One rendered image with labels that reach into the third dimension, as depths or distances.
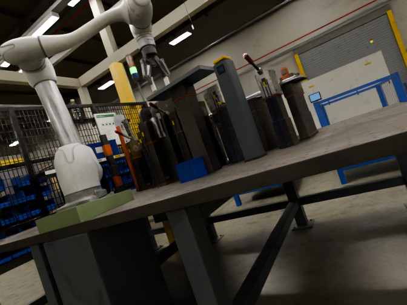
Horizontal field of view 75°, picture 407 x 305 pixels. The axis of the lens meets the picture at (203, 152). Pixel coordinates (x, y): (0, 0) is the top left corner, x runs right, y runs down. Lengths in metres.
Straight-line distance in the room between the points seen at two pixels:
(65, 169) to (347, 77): 8.74
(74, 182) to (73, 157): 0.11
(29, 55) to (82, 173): 0.61
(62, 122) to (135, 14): 0.64
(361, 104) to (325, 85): 1.18
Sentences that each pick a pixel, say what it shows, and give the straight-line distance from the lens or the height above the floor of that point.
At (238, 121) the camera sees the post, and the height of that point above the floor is 0.88.
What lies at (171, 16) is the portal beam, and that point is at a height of 3.42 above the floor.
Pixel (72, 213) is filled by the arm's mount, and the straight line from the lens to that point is 1.15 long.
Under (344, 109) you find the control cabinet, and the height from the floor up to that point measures 0.75.
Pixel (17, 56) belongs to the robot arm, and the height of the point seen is 1.48.
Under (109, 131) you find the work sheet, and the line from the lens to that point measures 2.56.
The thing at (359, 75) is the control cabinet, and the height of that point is 1.54.
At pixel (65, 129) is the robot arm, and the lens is 1.52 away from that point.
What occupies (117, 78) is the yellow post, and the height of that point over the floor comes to 1.83.
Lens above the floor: 0.78
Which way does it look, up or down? 1 degrees up
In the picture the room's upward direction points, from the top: 19 degrees counter-clockwise
